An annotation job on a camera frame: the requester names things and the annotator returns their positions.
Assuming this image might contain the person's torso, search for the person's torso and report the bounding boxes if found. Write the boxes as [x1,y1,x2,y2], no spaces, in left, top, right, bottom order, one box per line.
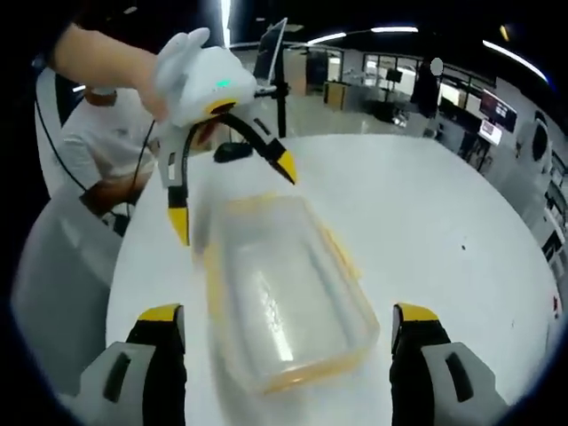
[60,88,157,209]

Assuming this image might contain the person in white shirt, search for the person in white shirt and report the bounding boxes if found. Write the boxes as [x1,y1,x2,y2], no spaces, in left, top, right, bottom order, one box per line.
[35,88,157,236]

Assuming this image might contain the screen on stand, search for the screen on stand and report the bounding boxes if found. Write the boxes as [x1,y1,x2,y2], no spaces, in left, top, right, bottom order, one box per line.
[477,88,518,146]

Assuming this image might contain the clear plastic box yellow buckles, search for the clear plastic box yellow buckles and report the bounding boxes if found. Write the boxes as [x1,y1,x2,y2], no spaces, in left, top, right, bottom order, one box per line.
[194,193,382,396]

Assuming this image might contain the black tripod with tablet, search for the black tripod with tablet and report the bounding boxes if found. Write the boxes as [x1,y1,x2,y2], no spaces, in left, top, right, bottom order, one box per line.
[252,17,292,139]

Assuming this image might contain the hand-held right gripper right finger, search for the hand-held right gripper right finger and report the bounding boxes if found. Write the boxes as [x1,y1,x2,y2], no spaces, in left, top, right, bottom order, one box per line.
[390,303,508,426]

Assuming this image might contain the black oval pad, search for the black oval pad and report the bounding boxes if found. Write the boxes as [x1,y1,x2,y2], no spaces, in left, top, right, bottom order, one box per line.
[214,142,254,163]

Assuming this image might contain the person's left hand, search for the person's left hand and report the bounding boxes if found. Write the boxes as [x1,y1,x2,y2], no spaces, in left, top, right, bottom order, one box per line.
[140,83,171,125]

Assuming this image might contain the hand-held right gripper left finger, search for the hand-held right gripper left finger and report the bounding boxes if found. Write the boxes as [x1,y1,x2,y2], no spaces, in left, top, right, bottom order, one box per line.
[79,304,186,426]

